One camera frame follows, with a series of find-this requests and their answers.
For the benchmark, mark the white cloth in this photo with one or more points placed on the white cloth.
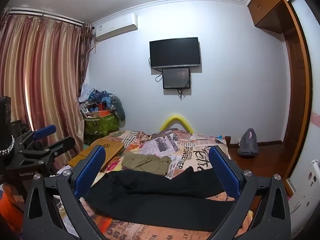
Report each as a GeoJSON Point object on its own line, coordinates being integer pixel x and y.
{"type": "Point", "coordinates": [85, 91]}

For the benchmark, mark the white wheeled cabinet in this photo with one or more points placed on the white wheeled cabinet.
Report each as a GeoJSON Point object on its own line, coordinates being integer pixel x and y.
{"type": "Point", "coordinates": [305, 200]}

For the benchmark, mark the olive green pants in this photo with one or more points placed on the olive green pants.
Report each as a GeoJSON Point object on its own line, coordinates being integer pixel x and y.
{"type": "Point", "coordinates": [145, 162]}

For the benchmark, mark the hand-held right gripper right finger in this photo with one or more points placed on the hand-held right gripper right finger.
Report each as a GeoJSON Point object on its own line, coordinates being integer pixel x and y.
{"type": "Point", "coordinates": [225, 172]}

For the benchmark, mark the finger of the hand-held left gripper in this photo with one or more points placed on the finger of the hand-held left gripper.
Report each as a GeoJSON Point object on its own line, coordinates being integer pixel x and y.
{"type": "Point", "coordinates": [60, 146]}
{"type": "Point", "coordinates": [45, 131]}

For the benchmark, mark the grey backpack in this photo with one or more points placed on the grey backpack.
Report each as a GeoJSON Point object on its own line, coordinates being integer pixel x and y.
{"type": "Point", "coordinates": [247, 142]}

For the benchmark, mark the orange bag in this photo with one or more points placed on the orange bag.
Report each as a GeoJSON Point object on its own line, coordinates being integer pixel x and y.
{"type": "Point", "coordinates": [10, 202]}

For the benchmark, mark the white air conditioner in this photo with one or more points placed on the white air conditioner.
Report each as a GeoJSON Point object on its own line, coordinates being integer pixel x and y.
{"type": "Point", "coordinates": [115, 27]}

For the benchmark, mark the yellow foam tube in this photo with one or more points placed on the yellow foam tube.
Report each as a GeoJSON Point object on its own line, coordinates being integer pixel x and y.
{"type": "Point", "coordinates": [175, 117]}

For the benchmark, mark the newspaper print bed sheet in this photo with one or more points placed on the newspaper print bed sheet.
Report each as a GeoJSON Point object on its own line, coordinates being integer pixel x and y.
{"type": "Point", "coordinates": [160, 145]}

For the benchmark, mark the small black wall monitor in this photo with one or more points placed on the small black wall monitor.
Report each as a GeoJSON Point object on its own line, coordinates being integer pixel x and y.
{"type": "Point", "coordinates": [176, 78]}

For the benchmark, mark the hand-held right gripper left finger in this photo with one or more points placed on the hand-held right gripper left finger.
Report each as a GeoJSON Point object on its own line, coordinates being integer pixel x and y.
{"type": "Point", "coordinates": [91, 170]}

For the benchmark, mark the orange box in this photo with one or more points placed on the orange box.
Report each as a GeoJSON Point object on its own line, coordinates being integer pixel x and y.
{"type": "Point", "coordinates": [102, 106]}

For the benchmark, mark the blue patterned bag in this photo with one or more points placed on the blue patterned bag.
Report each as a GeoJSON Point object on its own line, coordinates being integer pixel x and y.
{"type": "Point", "coordinates": [105, 96]}

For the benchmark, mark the black pants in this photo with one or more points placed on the black pants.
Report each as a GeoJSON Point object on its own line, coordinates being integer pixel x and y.
{"type": "Point", "coordinates": [150, 192]}

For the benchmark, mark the grey cushion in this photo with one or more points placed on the grey cushion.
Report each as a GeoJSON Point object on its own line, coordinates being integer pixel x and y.
{"type": "Point", "coordinates": [121, 110]}

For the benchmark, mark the white sliding door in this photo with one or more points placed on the white sliding door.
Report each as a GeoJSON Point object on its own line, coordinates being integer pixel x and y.
{"type": "Point", "coordinates": [305, 80]}

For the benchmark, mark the green storage bag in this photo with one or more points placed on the green storage bag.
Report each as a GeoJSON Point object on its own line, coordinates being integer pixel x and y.
{"type": "Point", "coordinates": [102, 127]}

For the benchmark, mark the white curtain rail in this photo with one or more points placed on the white curtain rail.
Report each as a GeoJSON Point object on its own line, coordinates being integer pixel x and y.
{"type": "Point", "coordinates": [37, 13]}

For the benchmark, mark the wooden lap desk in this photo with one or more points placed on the wooden lap desk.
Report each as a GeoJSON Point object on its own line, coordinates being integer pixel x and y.
{"type": "Point", "coordinates": [110, 147]}

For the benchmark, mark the large black wall television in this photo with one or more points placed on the large black wall television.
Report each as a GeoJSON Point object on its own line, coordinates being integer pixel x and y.
{"type": "Point", "coordinates": [175, 52]}

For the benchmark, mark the striped red gold curtain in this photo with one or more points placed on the striped red gold curtain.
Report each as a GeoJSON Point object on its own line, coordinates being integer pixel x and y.
{"type": "Point", "coordinates": [45, 80]}

